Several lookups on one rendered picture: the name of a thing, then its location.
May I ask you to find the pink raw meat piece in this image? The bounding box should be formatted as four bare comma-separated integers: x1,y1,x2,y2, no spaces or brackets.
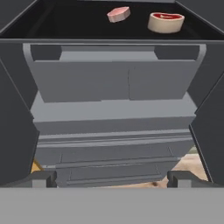
106,6,131,24

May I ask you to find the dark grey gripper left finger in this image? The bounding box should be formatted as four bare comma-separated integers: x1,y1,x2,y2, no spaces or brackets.
0,170,59,188

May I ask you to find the grey stepped cabinet unit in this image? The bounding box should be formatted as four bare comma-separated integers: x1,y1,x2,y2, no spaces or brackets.
22,39,208,188

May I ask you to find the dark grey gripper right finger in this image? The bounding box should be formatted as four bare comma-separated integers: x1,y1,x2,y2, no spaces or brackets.
166,170,224,188

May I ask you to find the dark grey side panel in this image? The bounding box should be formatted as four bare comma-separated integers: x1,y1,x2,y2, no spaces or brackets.
0,40,40,187
186,40,224,186

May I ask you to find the red steak with cream rim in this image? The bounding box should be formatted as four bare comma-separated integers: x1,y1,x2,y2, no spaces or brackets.
147,11,186,34

